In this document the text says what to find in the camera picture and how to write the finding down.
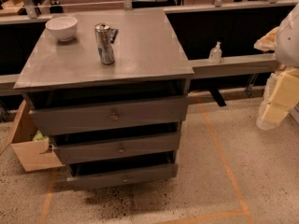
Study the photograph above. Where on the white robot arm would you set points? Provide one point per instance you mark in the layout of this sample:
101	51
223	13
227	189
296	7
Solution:
284	41

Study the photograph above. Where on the bottom grey drawer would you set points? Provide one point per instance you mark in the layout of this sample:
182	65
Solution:
98	177

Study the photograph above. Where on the middle grey drawer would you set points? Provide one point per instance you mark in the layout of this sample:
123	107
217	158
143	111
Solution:
117	148

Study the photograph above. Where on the clear sanitizer bottle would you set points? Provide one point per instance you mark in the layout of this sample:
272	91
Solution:
215	54

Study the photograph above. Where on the white ceramic bowl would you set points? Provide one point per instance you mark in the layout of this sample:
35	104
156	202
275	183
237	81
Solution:
63	28

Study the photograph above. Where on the grey drawer cabinet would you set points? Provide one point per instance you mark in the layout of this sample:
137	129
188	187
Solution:
148	65

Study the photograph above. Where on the grey drawer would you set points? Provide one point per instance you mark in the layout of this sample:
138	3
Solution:
87	118
98	177
117	148

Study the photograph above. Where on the green object in box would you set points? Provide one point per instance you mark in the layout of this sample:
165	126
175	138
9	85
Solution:
39	136

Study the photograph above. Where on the top grey drawer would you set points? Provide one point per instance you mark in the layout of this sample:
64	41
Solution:
87	118

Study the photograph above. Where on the grey metal rail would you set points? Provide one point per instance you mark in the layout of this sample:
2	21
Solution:
235	66

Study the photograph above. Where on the brown cardboard box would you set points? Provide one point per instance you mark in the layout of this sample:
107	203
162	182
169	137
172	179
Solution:
34	155

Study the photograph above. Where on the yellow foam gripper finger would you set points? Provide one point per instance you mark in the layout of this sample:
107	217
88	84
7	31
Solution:
281	95

